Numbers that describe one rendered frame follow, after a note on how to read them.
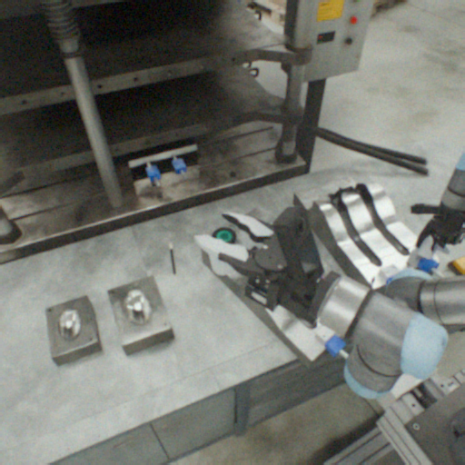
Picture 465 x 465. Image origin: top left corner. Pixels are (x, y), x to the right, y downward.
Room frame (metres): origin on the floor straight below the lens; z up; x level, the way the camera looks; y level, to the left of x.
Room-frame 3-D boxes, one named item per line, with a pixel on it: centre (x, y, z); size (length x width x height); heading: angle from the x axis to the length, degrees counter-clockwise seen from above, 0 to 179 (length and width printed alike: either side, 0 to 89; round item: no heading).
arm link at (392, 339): (0.25, -0.21, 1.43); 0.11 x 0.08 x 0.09; 55
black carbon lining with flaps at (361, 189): (0.94, -0.44, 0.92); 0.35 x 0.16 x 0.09; 23
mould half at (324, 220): (0.96, -0.45, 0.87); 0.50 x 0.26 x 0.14; 23
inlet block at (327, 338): (0.50, -0.29, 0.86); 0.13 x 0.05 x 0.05; 40
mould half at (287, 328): (0.74, -0.15, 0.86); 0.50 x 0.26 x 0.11; 40
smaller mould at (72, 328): (0.57, 0.48, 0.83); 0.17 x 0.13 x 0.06; 23
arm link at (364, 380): (0.26, -0.22, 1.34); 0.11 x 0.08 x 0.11; 145
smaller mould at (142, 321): (0.62, 0.28, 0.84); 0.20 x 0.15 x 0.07; 23
